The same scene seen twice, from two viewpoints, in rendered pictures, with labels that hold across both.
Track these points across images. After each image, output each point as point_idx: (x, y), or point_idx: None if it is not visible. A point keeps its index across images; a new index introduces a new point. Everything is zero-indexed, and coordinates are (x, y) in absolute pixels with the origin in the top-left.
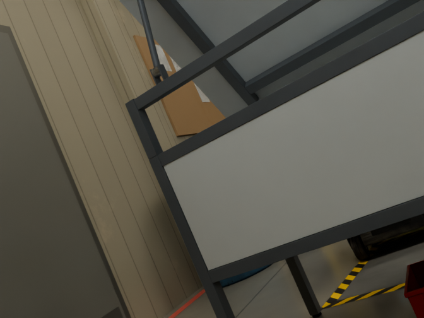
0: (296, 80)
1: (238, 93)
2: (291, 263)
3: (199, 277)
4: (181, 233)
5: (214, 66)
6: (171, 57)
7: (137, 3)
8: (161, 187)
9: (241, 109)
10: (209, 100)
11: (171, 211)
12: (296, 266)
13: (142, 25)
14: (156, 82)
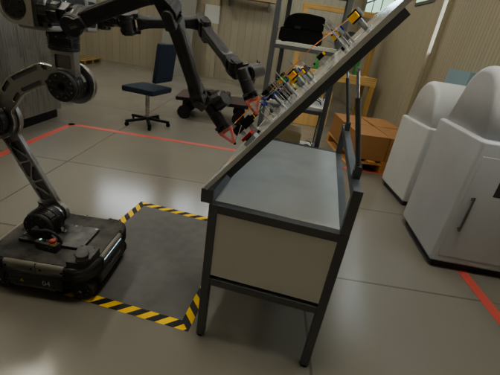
0: (344, 184)
1: (242, 167)
2: (207, 300)
3: (325, 311)
4: (333, 286)
5: (265, 145)
6: (272, 129)
7: (360, 107)
8: (343, 256)
9: (345, 197)
10: (230, 168)
11: (338, 271)
12: (208, 301)
13: (306, 97)
14: (359, 177)
